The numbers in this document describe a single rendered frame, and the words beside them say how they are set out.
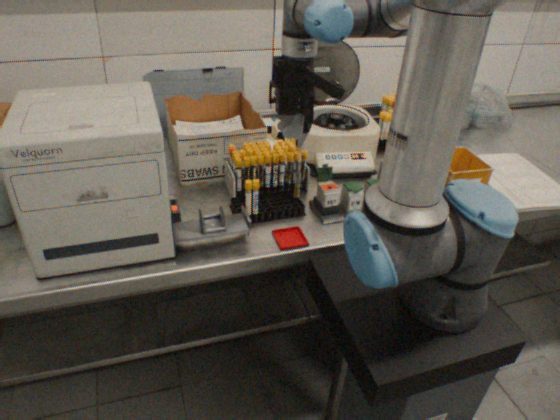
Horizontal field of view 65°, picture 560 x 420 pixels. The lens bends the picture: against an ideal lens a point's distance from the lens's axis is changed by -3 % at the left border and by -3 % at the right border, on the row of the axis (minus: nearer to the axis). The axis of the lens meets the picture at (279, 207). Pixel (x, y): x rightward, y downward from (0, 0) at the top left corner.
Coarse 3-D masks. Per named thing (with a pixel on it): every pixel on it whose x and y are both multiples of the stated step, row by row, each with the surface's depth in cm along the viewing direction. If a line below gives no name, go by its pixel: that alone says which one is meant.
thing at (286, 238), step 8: (272, 232) 104; (280, 232) 105; (288, 232) 105; (296, 232) 105; (280, 240) 102; (288, 240) 102; (296, 240) 103; (304, 240) 103; (280, 248) 100; (288, 248) 100
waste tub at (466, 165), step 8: (456, 152) 126; (464, 152) 127; (472, 152) 124; (456, 160) 128; (464, 160) 127; (472, 160) 124; (480, 160) 121; (456, 168) 130; (464, 168) 127; (472, 168) 124; (480, 168) 121; (488, 168) 117; (448, 176) 115; (456, 176) 114; (464, 176) 115; (472, 176) 116; (480, 176) 116; (488, 176) 117; (488, 184) 119
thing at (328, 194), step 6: (318, 186) 110; (324, 186) 109; (330, 186) 109; (336, 186) 109; (318, 192) 110; (324, 192) 107; (330, 192) 108; (336, 192) 108; (318, 198) 111; (324, 198) 107; (330, 198) 108; (336, 198) 108; (324, 204) 108; (330, 204) 109; (336, 204) 110
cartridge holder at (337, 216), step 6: (312, 204) 113; (318, 204) 110; (318, 210) 111; (324, 210) 109; (330, 210) 109; (336, 210) 110; (318, 216) 111; (324, 216) 109; (330, 216) 109; (336, 216) 109; (342, 216) 110; (324, 222) 108; (330, 222) 109
